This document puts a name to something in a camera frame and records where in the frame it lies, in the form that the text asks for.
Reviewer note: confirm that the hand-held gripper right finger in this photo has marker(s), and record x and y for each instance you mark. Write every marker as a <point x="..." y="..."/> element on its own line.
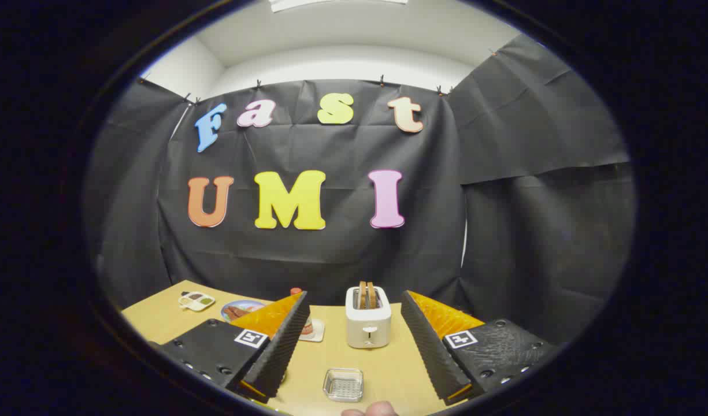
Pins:
<point x="432" y="352"/>

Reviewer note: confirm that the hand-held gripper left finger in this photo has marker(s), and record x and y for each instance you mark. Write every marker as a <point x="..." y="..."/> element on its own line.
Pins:
<point x="281" y="352"/>

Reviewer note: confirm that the white square coaster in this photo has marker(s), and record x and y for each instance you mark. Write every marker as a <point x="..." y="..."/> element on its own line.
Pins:
<point x="319" y="332"/>

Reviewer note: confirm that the blue plate with food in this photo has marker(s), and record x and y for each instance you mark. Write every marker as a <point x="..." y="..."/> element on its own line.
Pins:
<point x="238" y="311"/>

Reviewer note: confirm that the clear water bottle red cap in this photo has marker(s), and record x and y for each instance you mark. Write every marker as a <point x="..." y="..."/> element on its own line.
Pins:
<point x="296" y="291"/>

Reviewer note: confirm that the white toaster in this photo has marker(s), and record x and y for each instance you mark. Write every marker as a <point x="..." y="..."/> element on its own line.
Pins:
<point x="368" y="326"/>

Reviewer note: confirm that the clear perforated plastic basket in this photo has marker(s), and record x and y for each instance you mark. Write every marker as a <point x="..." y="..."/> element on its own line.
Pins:
<point x="343" y="385"/>

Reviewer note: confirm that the toast slice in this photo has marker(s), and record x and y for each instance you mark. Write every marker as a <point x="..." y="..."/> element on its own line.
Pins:
<point x="362" y="294"/>
<point x="372" y="296"/>

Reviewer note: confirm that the white divided sauce dish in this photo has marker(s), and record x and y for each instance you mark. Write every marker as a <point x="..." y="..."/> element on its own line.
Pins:
<point x="196" y="301"/>

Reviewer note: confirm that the black backdrop cloth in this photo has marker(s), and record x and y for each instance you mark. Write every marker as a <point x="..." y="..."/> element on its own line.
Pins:
<point x="330" y="260"/>

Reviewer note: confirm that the ceiling light panel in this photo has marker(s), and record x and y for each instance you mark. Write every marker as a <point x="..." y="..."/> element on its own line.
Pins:
<point x="336" y="3"/>

